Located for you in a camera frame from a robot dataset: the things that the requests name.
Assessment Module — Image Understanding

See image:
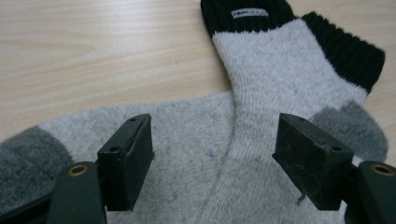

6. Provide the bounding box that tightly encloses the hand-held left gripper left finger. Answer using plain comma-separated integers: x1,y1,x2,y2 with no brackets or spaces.
97,113,155,213

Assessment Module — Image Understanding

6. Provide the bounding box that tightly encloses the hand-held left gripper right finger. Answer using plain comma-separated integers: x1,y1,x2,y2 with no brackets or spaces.
272,112,356,211

